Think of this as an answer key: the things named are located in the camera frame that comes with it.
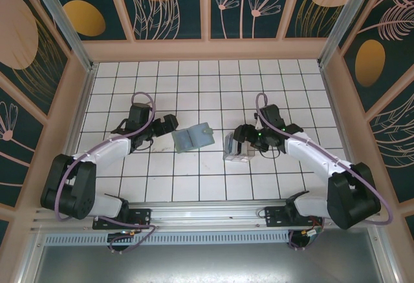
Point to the blue credit card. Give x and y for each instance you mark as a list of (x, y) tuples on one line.
[(231, 144)]

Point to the clear acrylic card box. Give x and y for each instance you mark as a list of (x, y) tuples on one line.
[(239, 158)]

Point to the translucent blue-grey card holder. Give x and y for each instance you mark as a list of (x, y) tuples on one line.
[(194, 139)]

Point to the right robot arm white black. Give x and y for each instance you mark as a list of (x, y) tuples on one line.
[(349, 192)]

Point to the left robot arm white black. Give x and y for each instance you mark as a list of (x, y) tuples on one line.
[(74, 186)]

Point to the green controller board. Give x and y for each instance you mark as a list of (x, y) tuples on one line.
[(312, 233)]

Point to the grey metal sheet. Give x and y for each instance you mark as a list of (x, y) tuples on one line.
[(207, 263)]

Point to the aluminium mounting rail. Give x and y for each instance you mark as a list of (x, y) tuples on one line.
[(207, 215)]

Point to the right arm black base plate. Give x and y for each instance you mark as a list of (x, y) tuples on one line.
[(275, 216)]

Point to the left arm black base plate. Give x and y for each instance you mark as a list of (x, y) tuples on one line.
[(142, 218)]

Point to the aluminium frame post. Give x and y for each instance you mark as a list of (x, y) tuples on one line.
[(68, 27), (346, 18)]

